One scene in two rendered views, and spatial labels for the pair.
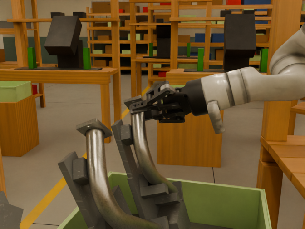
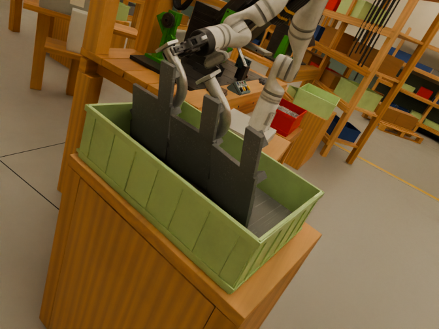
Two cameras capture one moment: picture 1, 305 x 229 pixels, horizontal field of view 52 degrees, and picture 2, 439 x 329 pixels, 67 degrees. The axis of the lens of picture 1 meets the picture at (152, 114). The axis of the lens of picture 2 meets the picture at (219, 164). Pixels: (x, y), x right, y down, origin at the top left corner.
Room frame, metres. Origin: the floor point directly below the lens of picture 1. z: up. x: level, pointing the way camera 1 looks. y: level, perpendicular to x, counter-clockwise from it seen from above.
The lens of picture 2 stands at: (0.24, 0.85, 1.36)
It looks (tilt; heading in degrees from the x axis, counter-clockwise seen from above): 26 degrees down; 282
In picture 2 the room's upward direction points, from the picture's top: 23 degrees clockwise
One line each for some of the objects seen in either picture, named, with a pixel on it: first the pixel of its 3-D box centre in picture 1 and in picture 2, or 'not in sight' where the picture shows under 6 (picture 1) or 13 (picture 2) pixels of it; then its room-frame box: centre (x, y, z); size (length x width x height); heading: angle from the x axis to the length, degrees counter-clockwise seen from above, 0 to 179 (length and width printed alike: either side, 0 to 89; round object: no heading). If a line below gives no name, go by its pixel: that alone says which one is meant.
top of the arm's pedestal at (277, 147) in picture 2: not in sight; (251, 138); (0.46, -0.61, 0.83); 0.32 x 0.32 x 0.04; 89
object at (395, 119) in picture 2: not in sight; (395, 121); (-1.36, -7.71, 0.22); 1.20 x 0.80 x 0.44; 32
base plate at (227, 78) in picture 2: not in sight; (210, 70); (0.99, -1.22, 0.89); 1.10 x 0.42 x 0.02; 85
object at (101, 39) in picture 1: (133, 41); not in sight; (10.79, 0.66, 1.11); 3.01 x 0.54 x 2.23; 82
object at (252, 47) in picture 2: not in sight; (241, 42); (0.88, -1.29, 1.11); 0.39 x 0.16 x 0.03; 175
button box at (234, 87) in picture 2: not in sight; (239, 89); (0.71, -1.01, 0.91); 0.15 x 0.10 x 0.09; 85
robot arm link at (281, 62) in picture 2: not in sight; (279, 76); (0.46, -0.60, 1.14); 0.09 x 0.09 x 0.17; 3
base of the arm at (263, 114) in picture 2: not in sight; (264, 109); (0.46, -0.60, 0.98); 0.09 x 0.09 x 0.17; 84
